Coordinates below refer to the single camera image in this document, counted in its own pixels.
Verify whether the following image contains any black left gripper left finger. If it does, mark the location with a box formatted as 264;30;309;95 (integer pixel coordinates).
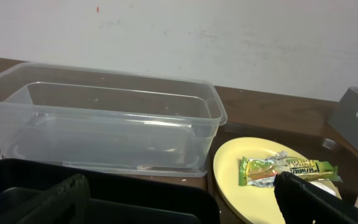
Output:
0;174;90;224

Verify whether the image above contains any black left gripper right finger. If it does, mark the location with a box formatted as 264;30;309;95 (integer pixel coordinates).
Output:
273;172;358;224

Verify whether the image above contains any yellow plate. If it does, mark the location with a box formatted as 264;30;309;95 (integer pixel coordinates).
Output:
213;136;342;224

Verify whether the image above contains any green snack wrapper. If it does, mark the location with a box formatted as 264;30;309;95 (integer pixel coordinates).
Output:
239;151;341;187

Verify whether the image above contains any dark brown tray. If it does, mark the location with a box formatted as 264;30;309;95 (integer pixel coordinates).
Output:
208;123;358;223

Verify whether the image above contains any black plastic bin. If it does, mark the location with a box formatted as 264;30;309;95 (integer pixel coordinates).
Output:
0;159;220;223

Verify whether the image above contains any clear plastic bin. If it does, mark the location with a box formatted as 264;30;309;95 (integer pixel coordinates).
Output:
0;62;227;177

